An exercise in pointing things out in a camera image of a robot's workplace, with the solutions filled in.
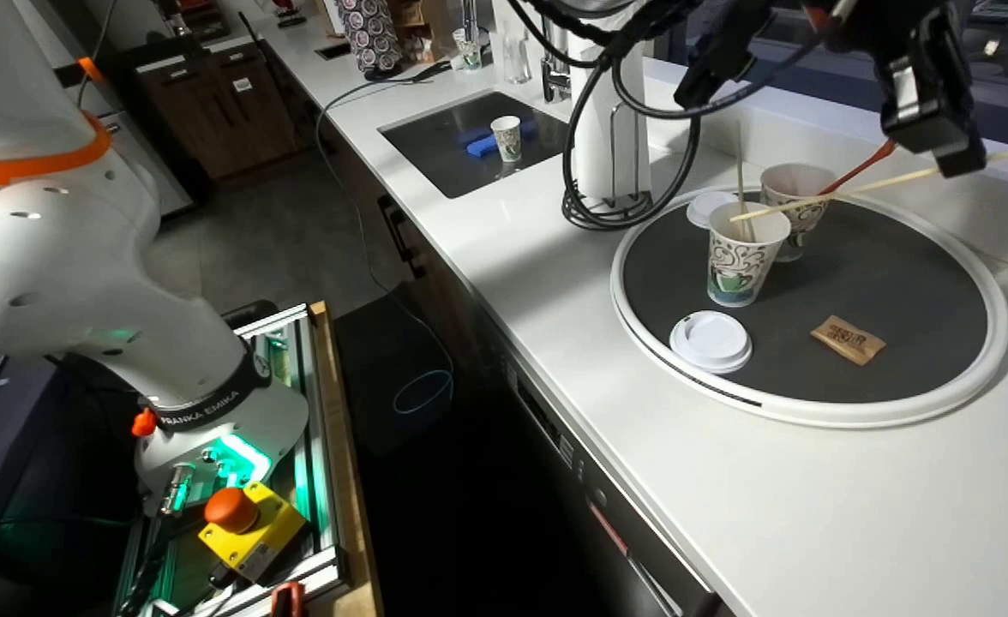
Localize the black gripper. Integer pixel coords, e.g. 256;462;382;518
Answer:
860;0;992;180

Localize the light wooden chopstick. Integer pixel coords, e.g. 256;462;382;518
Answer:
725;133;1008;226

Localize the paper cup with orange stick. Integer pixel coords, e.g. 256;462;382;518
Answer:
756;158;843;267

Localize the thin wooden chopstick in cup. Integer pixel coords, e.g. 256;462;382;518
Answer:
729;158;756;247

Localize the white plastic cup lid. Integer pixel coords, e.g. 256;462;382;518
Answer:
666;303;756;380
681;183;747;231

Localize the paper cup in sink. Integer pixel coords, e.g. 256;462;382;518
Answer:
485;110;529;171

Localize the orange stir stick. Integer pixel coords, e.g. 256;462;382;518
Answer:
817;135;901;199

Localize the round dark tray white rim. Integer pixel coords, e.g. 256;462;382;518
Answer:
606;180;1008;431

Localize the brown paper packet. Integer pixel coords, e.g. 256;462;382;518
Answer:
804;313;891;370

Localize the white paper towel roll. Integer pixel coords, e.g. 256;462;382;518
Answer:
560;180;658;237
576;13;654;207

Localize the chrome faucet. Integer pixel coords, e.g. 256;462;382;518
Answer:
537;25;576;105

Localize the clear plastic bottle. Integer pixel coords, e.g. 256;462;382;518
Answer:
497;5;537;86

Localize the blue sponge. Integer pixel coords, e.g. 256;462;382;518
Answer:
460;119;542;165

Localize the stainless steel sink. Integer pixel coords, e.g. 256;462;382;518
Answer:
378;89;572;204

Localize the dark under-counter cabinet front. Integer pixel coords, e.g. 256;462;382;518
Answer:
338;158;749;617

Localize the patterned tall container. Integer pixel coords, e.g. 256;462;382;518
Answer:
336;0;405;83

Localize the brown wooden cabinet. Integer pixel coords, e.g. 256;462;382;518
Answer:
110;37;315;189

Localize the yellow emergency stop box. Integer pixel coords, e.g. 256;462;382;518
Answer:
195;478;310;587

